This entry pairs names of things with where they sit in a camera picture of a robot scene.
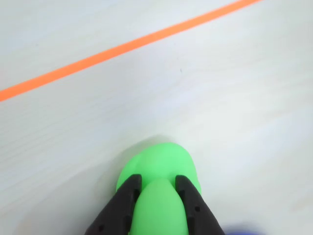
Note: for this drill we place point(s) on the orange tape line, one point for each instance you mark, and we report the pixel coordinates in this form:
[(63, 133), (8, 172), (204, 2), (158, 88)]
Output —
[(122, 49)]

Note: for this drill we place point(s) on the green rubber duck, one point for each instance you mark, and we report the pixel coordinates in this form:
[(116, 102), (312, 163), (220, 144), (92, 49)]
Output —
[(159, 208)]

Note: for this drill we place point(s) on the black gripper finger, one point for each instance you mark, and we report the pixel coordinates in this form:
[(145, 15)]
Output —
[(200, 215), (115, 215)]

